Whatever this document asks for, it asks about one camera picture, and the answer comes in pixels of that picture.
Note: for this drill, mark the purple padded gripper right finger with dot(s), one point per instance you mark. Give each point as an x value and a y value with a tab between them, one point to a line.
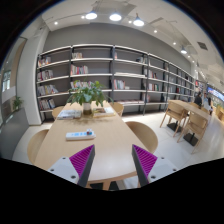
149	167

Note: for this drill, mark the far left wooden chair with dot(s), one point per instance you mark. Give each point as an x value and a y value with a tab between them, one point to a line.
56	111

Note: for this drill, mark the near left wooden chair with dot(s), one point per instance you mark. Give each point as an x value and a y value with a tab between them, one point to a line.
35	144

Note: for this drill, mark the far pendant lamp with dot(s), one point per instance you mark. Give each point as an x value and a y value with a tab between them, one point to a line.
183	50

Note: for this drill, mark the stacked books on table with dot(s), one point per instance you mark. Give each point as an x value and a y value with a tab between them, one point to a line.
103	112

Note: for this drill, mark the middle pendant lamp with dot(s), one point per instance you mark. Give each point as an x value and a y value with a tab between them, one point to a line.
115	17

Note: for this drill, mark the potted green plant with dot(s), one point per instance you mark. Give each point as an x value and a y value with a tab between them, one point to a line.
84	95

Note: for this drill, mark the wooden chair front right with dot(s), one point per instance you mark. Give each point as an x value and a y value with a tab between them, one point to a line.
194	129

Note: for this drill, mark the wooden chair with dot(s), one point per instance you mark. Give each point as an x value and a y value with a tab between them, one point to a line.
56	111
117	107
177	114
35	144
194	129
145	134

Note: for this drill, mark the person in dark clothes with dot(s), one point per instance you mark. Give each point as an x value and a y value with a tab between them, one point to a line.
198	99

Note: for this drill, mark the near right wooden chair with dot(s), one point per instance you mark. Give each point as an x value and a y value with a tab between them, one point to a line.
145	134

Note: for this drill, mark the white power strip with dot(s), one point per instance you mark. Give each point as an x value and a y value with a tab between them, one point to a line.
80	135

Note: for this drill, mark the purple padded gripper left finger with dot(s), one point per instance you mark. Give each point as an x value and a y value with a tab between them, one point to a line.
75	168

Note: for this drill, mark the pendant lamp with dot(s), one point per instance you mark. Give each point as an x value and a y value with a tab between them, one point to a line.
138	21
91	15
183	50
115	17

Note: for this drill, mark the left pendant lamp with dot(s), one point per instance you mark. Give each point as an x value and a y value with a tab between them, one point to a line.
91	15

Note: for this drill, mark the wooden chair back left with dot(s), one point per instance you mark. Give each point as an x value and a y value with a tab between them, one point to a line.
177	114

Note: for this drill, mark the right pendant lamp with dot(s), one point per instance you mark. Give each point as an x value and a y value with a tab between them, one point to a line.
138	21

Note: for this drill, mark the white open magazine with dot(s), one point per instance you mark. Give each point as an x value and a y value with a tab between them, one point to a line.
69	114

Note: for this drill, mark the far right wooden chair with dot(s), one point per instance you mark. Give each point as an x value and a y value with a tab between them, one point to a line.
117	107

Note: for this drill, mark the large grey bookshelf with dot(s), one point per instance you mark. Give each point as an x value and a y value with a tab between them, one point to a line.
141	81

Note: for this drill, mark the small plant by wall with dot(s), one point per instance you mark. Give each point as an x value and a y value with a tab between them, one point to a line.
17	102

